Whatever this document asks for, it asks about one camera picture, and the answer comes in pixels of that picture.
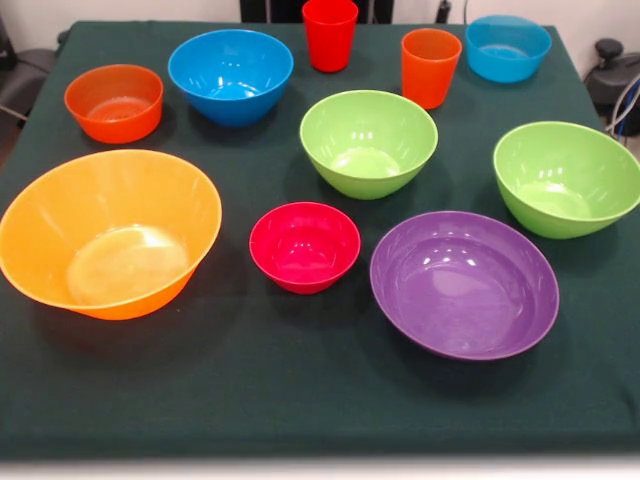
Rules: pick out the orange cup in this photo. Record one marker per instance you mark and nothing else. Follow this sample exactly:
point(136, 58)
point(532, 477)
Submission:
point(430, 80)

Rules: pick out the small pink-red bowl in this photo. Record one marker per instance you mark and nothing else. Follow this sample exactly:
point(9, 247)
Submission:
point(305, 245)

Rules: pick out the green bowl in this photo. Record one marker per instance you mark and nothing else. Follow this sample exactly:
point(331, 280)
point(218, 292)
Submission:
point(565, 165)
point(367, 135)

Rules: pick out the dark green table cloth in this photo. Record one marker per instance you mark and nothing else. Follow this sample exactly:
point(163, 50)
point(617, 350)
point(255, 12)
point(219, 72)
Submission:
point(320, 375)

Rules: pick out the purple bowl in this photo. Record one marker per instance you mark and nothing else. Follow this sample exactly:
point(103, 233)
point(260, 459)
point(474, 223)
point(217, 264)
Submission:
point(465, 285)

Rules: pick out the red cup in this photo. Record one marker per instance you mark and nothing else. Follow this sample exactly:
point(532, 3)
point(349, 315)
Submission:
point(330, 45)

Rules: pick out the large yellow-orange bowl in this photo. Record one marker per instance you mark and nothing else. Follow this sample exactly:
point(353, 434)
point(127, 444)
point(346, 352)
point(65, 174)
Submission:
point(110, 200)

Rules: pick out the small orange bowl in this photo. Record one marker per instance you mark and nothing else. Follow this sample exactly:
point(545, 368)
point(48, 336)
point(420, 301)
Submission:
point(115, 125)

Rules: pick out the small light blue bowl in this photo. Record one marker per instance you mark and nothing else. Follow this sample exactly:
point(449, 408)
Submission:
point(507, 65)

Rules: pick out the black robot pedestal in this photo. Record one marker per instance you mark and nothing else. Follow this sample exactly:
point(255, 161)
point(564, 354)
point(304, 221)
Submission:
point(270, 10)

